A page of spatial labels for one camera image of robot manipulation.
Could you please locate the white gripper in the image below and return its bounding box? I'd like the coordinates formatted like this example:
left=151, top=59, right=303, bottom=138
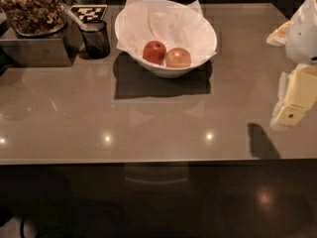
left=266, top=0, right=317, bottom=131

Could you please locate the yellow-red apple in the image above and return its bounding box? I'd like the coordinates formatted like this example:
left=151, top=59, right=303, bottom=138
left=165, top=48, right=191, bottom=68

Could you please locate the white bowl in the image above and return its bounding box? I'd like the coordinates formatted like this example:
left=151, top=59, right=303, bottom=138
left=114, top=0, right=218, bottom=79

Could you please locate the red apple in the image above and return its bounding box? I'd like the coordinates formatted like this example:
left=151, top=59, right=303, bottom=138
left=143, top=41, right=166, bottom=64

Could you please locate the glass bowl of snacks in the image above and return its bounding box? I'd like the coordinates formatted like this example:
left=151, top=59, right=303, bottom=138
left=0, top=0, right=66, bottom=37

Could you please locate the white paper liner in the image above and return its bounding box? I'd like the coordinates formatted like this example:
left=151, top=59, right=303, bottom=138
left=116, top=0, right=218, bottom=66

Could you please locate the black mesh cup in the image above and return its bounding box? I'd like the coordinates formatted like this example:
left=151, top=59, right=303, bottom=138
left=80, top=20, right=110, bottom=60

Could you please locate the black white marker card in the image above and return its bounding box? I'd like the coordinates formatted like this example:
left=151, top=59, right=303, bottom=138
left=70, top=5, right=108, bottom=22

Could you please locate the white utensil in cup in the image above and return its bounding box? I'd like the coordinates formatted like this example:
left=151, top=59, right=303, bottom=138
left=60, top=3, right=87, bottom=31

